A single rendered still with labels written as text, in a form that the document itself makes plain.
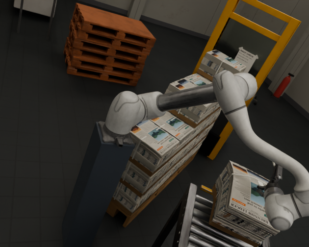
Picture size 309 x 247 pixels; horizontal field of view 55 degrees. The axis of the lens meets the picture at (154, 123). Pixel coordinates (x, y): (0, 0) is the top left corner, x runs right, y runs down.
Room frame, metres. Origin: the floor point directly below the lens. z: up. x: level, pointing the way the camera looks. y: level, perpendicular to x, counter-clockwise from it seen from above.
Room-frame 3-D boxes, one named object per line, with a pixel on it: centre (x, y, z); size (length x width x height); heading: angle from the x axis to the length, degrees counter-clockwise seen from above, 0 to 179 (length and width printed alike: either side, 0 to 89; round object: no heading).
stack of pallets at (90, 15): (4.33, 1.15, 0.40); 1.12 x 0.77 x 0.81; 123
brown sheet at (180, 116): (2.43, -0.20, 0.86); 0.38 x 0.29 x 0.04; 71
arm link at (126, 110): (1.45, 0.18, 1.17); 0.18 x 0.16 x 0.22; 153
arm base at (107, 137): (1.42, 0.18, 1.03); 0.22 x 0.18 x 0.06; 31
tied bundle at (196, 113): (2.43, -0.19, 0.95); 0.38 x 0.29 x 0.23; 71
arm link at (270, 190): (1.15, -0.65, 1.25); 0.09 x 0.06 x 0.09; 89
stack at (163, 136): (2.30, -0.15, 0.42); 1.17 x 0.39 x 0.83; 161
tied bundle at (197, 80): (2.71, -0.29, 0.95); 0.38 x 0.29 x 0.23; 70
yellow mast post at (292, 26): (3.29, -0.84, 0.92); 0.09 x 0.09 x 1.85; 71
